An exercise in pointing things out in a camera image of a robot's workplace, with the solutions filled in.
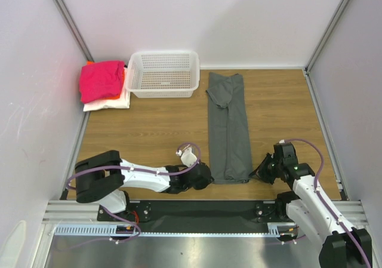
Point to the white folded t shirt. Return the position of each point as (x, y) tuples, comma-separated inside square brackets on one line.
[(103, 87)]

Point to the right aluminium frame post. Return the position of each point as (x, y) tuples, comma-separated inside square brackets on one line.
[(339, 11)]

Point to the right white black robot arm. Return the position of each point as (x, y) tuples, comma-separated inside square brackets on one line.
[(339, 242)]

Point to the aluminium front rail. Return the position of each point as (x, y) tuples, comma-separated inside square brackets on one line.
[(70, 211)]

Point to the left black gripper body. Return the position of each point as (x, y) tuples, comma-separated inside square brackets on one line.
[(198, 185)]

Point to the white perforated plastic basket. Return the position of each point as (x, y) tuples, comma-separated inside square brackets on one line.
[(163, 74)]

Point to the aluminium frame post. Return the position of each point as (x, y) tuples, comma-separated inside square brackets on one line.
[(72, 26), (339, 11)]

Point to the left aluminium frame post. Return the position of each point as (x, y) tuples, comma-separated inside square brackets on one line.
[(72, 26)]

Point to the orange folded t shirt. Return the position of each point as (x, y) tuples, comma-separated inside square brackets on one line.
[(120, 84)]

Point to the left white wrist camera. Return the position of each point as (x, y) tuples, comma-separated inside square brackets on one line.
[(187, 157)]

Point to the grey t shirt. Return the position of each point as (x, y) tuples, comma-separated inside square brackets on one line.
[(228, 134)]

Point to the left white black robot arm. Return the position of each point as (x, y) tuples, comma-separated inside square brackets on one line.
[(98, 179)]

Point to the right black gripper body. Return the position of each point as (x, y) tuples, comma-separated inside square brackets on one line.
[(266, 169)]

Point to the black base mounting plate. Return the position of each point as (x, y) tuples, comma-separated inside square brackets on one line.
[(202, 216)]

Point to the pink folded t shirt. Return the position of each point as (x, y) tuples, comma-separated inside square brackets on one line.
[(101, 80)]

